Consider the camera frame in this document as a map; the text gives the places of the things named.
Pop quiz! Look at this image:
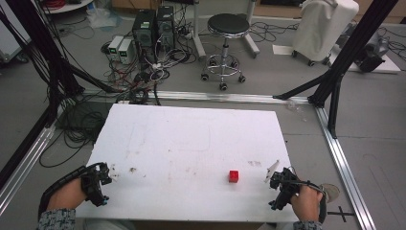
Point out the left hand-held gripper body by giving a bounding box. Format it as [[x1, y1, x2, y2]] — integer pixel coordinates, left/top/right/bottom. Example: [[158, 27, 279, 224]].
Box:
[[80, 162, 113, 207]]

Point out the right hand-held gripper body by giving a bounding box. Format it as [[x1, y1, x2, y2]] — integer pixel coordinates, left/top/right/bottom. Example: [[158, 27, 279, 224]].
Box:
[[268, 167, 302, 212]]

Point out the person's right hand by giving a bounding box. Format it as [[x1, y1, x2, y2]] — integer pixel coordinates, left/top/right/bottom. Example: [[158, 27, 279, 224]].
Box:
[[289, 185, 325, 223]]

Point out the person's left hand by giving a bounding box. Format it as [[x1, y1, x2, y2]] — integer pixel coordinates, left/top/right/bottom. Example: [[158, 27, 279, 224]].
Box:
[[46, 177, 88, 212]]

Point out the grey round pad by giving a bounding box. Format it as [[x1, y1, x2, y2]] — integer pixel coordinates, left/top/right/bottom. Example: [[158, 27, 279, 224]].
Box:
[[320, 183, 342, 204]]

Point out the white power supply box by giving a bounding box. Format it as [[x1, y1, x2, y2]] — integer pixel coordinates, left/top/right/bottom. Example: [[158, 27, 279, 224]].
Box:
[[107, 34, 124, 61], [117, 38, 134, 65]]

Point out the large black computer tower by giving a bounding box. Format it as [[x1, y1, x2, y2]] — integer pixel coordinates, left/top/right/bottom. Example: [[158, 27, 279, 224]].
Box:
[[131, 9, 158, 63]]

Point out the black round stool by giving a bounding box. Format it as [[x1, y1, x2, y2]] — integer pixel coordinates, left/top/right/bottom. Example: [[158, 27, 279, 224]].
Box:
[[200, 12, 251, 92]]

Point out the white covered cart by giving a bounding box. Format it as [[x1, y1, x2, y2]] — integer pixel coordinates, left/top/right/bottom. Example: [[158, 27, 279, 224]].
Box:
[[291, 0, 360, 68]]

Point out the small black computer tower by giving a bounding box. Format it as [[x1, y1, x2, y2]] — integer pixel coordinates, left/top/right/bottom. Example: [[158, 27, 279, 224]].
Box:
[[156, 5, 176, 52]]

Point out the black device on white board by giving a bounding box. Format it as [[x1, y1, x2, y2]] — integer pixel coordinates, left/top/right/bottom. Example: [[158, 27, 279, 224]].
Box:
[[354, 30, 391, 74]]

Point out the clear plastic bag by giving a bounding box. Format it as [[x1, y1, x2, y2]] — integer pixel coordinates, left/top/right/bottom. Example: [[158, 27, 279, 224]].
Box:
[[85, 5, 124, 31]]

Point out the white flat board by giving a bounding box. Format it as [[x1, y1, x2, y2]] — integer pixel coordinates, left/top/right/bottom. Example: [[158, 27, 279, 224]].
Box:
[[327, 47, 402, 75]]

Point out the round white table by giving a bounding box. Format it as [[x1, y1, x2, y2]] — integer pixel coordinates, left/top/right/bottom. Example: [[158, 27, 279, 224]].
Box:
[[40, 0, 95, 14]]

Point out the aluminium floor rail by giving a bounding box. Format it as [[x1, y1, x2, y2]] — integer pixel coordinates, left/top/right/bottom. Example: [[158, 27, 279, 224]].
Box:
[[0, 104, 66, 217], [314, 104, 378, 230], [80, 89, 310, 105]]

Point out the tangle of floor cables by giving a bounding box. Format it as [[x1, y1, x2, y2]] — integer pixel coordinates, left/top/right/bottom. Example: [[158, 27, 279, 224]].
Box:
[[37, 12, 199, 169]]

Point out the black frame post with cables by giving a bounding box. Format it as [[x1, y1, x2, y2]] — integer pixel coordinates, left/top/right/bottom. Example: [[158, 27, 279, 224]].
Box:
[[0, 0, 85, 128]]

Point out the black frame post with braces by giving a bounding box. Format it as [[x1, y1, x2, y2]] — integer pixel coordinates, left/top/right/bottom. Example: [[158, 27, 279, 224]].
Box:
[[272, 0, 400, 140]]

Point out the white table leg frame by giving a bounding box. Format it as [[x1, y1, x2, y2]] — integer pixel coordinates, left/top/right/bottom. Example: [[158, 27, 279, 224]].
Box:
[[191, 0, 260, 59]]

